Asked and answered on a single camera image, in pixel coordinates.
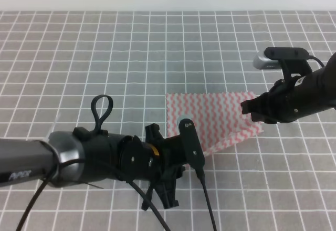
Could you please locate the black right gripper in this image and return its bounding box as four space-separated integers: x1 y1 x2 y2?
240 77 328 124

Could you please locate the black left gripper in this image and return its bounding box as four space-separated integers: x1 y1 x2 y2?
115 123 186 208

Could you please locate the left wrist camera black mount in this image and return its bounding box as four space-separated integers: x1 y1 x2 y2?
178 116 205 170

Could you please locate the pink white wavy striped towel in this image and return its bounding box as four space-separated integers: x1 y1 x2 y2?
164 92 263 165

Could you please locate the black left camera cable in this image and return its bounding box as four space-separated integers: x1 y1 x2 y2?
195 166 218 231

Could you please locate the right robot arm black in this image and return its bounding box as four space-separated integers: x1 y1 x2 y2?
241 55 335 124

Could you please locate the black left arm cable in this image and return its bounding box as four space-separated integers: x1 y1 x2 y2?
19 94 174 231

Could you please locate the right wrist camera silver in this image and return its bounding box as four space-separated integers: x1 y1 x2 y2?
253 47 312 81

